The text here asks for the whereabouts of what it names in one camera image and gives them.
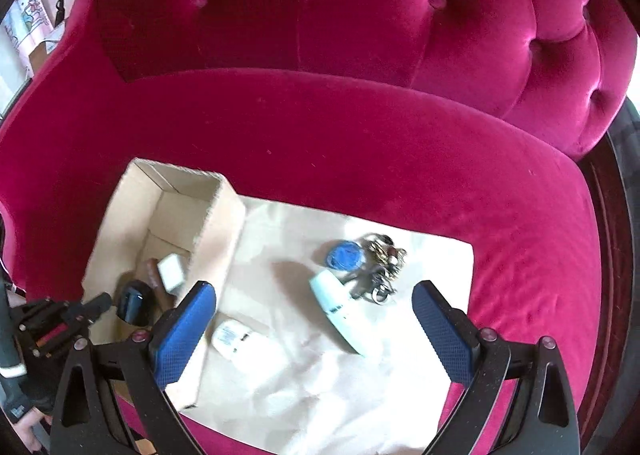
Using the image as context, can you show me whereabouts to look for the white cloth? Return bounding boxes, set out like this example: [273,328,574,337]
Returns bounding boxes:
[177,195,475,455]

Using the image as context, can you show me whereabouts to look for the person's left hand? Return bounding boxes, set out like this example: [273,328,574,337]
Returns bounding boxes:
[12,407,51,453]

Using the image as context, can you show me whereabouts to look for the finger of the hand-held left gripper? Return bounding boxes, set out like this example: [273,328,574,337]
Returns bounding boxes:
[15,292,113,331]
[20,320,91,361]

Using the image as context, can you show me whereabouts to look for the brown tube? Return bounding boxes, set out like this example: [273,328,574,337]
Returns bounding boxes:
[144,259,176,308]

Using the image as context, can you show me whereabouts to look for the small white card packet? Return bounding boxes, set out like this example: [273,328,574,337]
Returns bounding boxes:
[211,321,253,358]

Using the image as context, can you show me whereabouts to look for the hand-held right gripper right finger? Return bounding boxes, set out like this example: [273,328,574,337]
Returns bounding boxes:
[411,279,581,455]

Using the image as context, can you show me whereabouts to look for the small brown cardboard box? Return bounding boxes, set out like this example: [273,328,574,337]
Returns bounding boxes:
[29,38,63,73]

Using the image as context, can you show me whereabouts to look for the white plug adapter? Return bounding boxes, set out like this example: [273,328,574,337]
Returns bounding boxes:
[157,255,187,294]

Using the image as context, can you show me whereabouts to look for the cartoon print curtain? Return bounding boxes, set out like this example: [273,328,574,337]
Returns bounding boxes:
[0,0,53,86]

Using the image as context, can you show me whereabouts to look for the metal keychain bunch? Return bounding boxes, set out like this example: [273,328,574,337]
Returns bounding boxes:
[350,232,408,303]

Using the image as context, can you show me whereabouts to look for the red tufted velvet sofa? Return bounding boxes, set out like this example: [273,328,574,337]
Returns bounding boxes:
[0,0,633,455]

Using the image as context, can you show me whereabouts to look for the blue key fob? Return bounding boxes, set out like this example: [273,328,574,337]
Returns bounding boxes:
[324,241,362,272]

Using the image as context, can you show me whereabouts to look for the light blue tube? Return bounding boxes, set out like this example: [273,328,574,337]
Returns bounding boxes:
[308,269,368,358]

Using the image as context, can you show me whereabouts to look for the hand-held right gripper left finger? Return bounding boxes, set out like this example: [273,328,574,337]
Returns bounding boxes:
[50,280,218,455]

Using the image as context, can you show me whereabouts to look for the dark wooden bed frame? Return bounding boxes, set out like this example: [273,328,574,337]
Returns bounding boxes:
[575,100,640,386]

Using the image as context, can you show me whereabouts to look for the black glossy cylinder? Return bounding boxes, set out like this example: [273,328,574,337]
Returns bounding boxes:
[116,280,155,326]

